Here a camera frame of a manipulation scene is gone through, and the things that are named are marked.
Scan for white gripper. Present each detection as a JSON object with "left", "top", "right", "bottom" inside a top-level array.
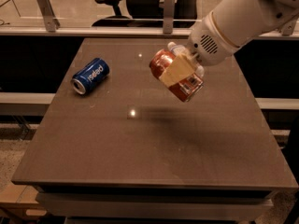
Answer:
[{"left": 159, "top": 14, "right": 240, "bottom": 88}]

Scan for red coke can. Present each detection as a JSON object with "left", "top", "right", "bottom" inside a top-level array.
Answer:
[{"left": 149, "top": 49, "right": 204, "bottom": 102}]

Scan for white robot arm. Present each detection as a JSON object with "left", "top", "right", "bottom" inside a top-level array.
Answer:
[{"left": 160, "top": 0, "right": 299, "bottom": 87}]

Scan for blue pepsi can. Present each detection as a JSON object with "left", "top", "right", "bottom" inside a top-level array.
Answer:
[{"left": 71, "top": 58, "right": 110, "bottom": 95}]

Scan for clear plastic water bottle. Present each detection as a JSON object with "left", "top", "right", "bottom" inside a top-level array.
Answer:
[{"left": 167, "top": 42, "right": 186, "bottom": 56}]

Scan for black office chair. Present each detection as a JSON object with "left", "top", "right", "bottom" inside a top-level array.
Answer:
[{"left": 93, "top": 0, "right": 197, "bottom": 28}]

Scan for glass barrier panel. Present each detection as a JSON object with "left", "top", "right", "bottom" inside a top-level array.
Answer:
[{"left": 0, "top": 0, "right": 222, "bottom": 29}]

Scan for grey table base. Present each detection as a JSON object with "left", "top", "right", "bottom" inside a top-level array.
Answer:
[{"left": 36, "top": 192, "right": 273, "bottom": 221}]

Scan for middle metal glass bracket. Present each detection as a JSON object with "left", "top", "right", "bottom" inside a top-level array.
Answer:
[{"left": 163, "top": 0, "right": 175, "bottom": 35}]

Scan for metal glass bracket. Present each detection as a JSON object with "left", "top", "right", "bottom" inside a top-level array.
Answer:
[
  {"left": 36, "top": 0, "right": 60, "bottom": 32},
  {"left": 278, "top": 19, "right": 297, "bottom": 36},
  {"left": 163, "top": 0, "right": 175, "bottom": 35}
]

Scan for right metal glass bracket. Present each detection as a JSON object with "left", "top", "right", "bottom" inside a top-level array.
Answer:
[{"left": 278, "top": 19, "right": 297, "bottom": 36}]

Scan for left metal glass bracket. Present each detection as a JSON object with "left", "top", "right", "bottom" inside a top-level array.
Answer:
[{"left": 36, "top": 0, "right": 60, "bottom": 32}]

